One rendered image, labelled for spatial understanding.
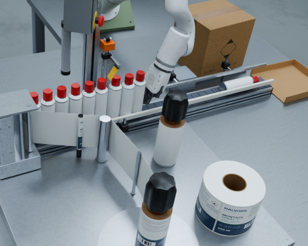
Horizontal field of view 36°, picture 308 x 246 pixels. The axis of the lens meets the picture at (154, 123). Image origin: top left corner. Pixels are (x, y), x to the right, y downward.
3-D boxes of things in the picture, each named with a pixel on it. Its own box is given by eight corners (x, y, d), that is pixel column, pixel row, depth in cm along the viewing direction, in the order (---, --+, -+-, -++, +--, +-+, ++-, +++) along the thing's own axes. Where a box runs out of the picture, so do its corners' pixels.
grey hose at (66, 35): (62, 76, 174) (63, 25, 161) (59, 71, 176) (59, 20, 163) (72, 74, 175) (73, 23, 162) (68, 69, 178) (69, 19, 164)
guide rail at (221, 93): (57, 138, 174) (57, 133, 173) (56, 136, 175) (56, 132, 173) (273, 83, 224) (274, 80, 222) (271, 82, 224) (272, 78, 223)
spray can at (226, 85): (227, 86, 210) (261, 77, 219) (220, 79, 213) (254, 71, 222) (225, 95, 213) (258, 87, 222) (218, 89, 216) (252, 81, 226)
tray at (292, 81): (284, 103, 223) (287, 97, 220) (250, 74, 239) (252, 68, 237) (327, 91, 237) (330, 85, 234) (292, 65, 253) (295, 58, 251)
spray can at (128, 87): (122, 122, 188) (127, 80, 175) (115, 115, 191) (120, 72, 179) (133, 119, 191) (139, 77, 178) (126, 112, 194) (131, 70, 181)
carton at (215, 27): (198, 80, 225) (210, 30, 209) (168, 56, 239) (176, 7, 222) (242, 66, 241) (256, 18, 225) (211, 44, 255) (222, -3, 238)
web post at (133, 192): (131, 195, 159) (138, 154, 147) (129, 191, 160) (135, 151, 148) (137, 194, 159) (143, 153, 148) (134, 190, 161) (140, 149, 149)
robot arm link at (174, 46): (165, 54, 190) (152, 54, 182) (179, 25, 184) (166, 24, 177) (180, 65, 186) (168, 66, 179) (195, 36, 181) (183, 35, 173)
